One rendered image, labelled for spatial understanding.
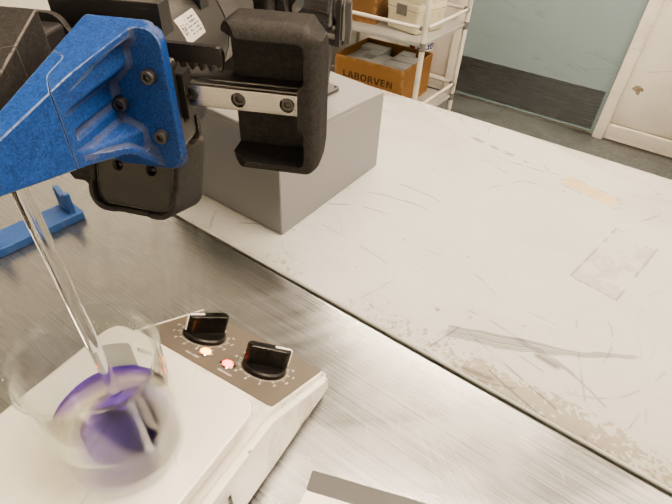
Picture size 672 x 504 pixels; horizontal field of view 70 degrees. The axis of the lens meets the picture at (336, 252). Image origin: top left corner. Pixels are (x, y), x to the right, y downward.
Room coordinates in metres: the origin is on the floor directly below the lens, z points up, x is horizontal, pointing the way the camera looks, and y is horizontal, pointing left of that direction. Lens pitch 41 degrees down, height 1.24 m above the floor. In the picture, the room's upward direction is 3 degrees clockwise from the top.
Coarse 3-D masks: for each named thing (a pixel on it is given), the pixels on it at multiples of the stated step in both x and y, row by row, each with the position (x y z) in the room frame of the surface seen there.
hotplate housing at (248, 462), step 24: (312, 384) 0.20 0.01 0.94; (264, 408) 0.16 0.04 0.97; (288, 408) 0.17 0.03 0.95; (312, 408) 0.19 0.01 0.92; (264, 432) 0.15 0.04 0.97; (288, 432) 0.17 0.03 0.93; (240, 456) 0.13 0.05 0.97; (264, 456) 0.14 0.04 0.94; (216, 480) 0.12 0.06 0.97; (240, 480) 0.12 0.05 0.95
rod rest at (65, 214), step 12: (60, 192) 0.43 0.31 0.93; (60, 204) 0.43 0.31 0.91; (72, 204) 0.42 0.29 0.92; (48, 216) 0.42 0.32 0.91; (60, 216) 0.42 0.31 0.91; (72, 216) 0.42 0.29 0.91; (84, 216) 0.43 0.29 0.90; (12, 228) 0.39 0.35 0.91; (24, 228) 0.39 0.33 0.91; (48, 228) 0.40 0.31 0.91; (60, 228) 0.40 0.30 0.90; (0, 240) 0.37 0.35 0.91; (12, 240) 0.37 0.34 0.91; (24, 240) 0.38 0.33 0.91; (0, 252) 0.36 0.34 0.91; (12, 252) 0.36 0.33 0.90
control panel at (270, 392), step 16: (176, 320) 0.24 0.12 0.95; (176, 336) 0.22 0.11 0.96; (240, 336) 0.24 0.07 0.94; (256, 336) 0.25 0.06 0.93; (176, 352) 0.20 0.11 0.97; (192, 352) 0.21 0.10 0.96; (224, 352) 0.21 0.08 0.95; (240, 352) 0.22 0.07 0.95; (208, 368) 0.19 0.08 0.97; (224, 368) 0.19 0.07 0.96; (240, 368) 0.20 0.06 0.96; (288, 368) 0.21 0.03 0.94; (304, 368) 0.22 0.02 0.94; (240, 384) 0.18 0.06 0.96; (256, 384) 0.18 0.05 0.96; (272, 384) 0.19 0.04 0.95; (288, 384) 0.19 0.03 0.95; (272, 400) 0.17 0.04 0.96
